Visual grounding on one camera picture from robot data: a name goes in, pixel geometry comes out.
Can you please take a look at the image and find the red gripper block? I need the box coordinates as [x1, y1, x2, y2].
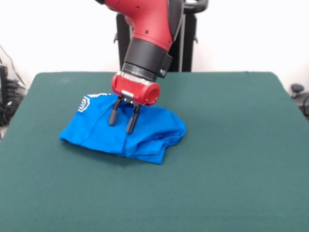
[108, 72, 161, 134]

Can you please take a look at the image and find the blue printed t-shirt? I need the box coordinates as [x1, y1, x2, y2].
[59, 92, 187, 165]

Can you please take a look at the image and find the dark green table cloth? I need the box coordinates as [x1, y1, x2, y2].
[0, 71, 309, 232]

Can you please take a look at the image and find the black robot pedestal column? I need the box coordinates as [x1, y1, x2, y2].
[115, 0, 209, 73]

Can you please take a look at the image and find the black cables and equipment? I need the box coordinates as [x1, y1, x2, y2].
[0, 43, 28, 141]

